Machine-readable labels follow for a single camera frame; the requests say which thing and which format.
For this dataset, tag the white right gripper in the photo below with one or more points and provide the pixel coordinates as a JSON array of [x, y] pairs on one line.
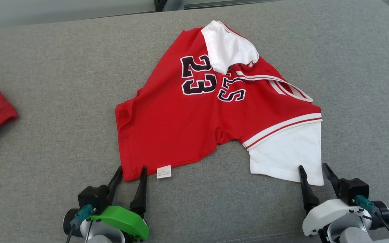
[[322, 214]]

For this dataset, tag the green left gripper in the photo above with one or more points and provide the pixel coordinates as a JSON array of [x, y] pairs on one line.
[[127, 219]]

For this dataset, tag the red white jersey shirt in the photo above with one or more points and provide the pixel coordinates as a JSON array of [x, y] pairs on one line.
[[181, 118]]

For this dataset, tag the grey fabric sofa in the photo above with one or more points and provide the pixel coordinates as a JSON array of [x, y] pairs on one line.
[[62, 84]]

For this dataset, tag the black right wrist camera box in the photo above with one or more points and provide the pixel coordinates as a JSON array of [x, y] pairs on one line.
[[353, 190]]

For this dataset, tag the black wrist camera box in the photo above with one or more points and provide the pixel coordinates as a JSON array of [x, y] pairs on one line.
[[353, 190], [91, 197]]

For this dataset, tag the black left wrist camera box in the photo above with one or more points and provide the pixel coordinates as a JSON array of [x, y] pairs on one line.
[[91, 197]]

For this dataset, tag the grey metal partition post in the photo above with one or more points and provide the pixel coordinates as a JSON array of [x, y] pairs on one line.
[[174, 4]]

